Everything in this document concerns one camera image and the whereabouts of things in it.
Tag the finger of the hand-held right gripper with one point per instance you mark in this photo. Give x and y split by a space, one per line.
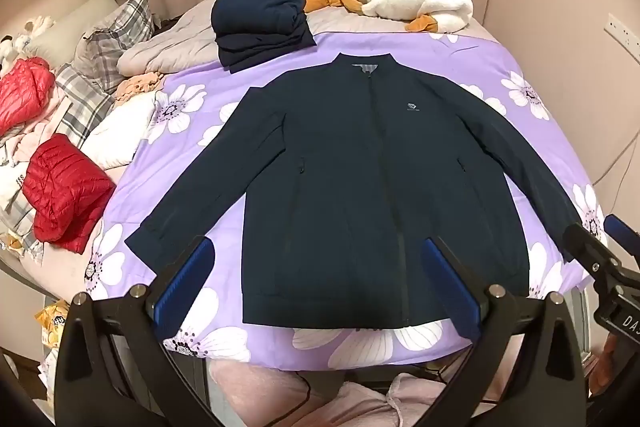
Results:
582 244
622 232

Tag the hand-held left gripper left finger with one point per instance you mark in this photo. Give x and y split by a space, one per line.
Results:
186 279

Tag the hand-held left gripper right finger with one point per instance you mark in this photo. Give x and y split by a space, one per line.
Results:
452 289

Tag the navy zip jacket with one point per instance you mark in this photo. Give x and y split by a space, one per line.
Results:
350 182

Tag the stack of folded navy clothes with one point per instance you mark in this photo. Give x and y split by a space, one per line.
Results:
260 27

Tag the person's right hand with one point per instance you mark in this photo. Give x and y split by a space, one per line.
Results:
609 357

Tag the purple floral bed sheet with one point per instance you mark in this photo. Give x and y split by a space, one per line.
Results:
145 177

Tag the person's pink fleece clothing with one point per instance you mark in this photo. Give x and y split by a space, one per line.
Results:
370 402

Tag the yellow snack bag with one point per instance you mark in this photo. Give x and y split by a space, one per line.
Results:
52 322

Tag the red down jacket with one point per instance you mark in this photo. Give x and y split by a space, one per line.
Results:
25 92
65 192

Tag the white duvet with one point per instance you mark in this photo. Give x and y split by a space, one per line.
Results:
125 127

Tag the peach cloth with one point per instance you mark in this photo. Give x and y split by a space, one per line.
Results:
137 87

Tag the beige quilt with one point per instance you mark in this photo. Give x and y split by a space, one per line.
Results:
175 42

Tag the cream headboard cushion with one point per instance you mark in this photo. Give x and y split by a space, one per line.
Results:
65 22

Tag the white wall socket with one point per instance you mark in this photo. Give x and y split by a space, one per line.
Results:
620 31

